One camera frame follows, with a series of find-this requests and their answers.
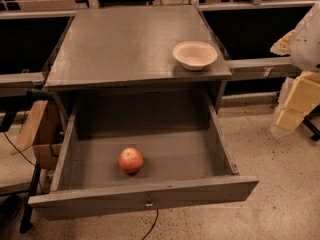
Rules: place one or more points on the grey rail right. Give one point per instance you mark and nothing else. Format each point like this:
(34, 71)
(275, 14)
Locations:
(262, 68)

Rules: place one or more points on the black stand leg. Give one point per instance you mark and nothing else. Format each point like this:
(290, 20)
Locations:
(26, 223)

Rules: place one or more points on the open grey top drawer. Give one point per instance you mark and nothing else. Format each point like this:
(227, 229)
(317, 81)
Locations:
(185, 158)

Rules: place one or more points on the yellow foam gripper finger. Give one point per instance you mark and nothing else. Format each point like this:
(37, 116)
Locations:
(298, 98)
(282, 46)

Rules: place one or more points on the red apple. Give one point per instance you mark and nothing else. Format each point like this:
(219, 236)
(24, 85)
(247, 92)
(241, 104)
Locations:
(130, 160)

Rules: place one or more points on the white paper bowl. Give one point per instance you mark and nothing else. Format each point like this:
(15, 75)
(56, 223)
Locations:
(194, 55)

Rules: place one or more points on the brown cardboard box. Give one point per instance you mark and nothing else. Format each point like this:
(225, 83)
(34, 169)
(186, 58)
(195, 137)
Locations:
(39, 133)

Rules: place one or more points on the grey cabinet with counter top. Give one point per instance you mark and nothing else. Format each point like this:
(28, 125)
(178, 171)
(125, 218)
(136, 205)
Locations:
(121, 46)

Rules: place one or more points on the grey rail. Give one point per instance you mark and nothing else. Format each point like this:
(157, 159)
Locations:
(17, 84)
(262, 68)

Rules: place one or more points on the grey rail left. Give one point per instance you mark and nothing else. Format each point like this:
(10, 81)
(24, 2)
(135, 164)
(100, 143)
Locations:
(17, 84)

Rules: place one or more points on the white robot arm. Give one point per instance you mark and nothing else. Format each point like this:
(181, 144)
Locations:
(305, 46)

